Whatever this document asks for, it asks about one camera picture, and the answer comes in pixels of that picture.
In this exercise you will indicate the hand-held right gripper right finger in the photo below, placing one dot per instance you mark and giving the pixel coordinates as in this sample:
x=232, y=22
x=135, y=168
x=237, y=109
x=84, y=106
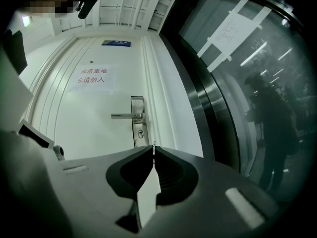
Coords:
x=210, y=182

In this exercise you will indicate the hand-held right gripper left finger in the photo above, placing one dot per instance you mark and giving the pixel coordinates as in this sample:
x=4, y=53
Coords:
x=99, y=182

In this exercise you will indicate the white door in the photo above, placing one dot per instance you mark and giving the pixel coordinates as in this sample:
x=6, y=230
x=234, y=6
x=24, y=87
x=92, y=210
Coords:
x=86, y=125

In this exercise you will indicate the black-framed glass double door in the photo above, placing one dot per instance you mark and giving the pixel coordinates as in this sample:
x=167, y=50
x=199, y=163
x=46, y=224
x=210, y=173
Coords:
x=223, y=113

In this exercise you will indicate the red-lettered paper door notice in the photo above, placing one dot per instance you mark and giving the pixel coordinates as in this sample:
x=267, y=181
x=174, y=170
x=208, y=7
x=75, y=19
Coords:
x=94, y=84

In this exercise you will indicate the blue door sign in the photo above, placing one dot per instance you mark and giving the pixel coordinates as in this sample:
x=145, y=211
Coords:
x=116, y=43

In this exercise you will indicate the taped white paper notice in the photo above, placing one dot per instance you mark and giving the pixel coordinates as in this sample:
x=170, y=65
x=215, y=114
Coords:
x=230, y=31

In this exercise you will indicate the white ceiling lamp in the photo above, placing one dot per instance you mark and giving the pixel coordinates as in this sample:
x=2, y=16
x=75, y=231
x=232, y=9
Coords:
x=26, y=20

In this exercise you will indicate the person's head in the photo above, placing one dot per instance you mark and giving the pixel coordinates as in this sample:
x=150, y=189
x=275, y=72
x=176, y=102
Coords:
x=47, y=1

